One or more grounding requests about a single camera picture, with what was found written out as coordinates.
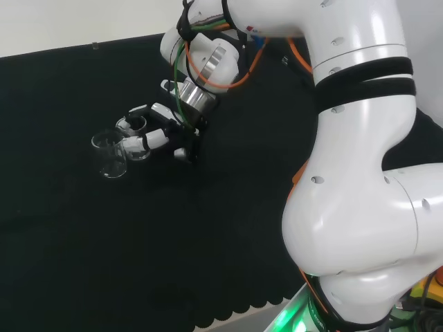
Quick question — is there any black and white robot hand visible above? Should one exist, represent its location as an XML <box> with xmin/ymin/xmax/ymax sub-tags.
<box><xmin>123</xmin><ymin>102</ymin><xmax>209</xmax><ymax>155</ymax></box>

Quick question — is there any clear glass beaker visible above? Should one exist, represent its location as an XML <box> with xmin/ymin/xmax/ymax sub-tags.
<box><xmin>115</xmin><ymin>116</ymin><xmax>152</xmax><ymax>162</ymax></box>
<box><xmin>91</xmin><ymin>130</ymin><xmax>128</xmax><ymax>179</ymax></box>

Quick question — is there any black bench cloth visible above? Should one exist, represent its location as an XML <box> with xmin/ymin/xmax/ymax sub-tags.
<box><xmin>0</xmin><ymin>32</ymin><xmax>443</xmax><ymax>332</ymax></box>

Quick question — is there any yellow stop button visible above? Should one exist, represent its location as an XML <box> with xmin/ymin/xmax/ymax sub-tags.
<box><xmin>411</xmin><ymin>264</ymin><xmax>443</xmax><ymax>307</ymax></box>

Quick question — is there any green cable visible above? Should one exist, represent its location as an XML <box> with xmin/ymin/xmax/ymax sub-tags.
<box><xmin>172</xmin><ymin>19</ymin><xmax>229</xmax><ymax>134</ymax></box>

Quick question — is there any orange cable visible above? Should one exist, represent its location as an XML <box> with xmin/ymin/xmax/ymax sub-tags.
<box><xmin>185</xmin><ymin>19</ymin><xmax>349</xmax><ymax>332</ymax></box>

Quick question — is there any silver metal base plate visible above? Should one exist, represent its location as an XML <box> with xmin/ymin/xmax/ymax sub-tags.
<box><xmin>266</xmin><ymin>288</ymin><xmax>325</xmax><ymax>332</ymax></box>

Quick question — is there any black cable bundle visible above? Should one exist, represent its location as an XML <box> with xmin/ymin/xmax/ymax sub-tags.
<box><xmin>390</xmin><ymin>300</ymin><xmax>443</xmax><ymax>332</ymax></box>

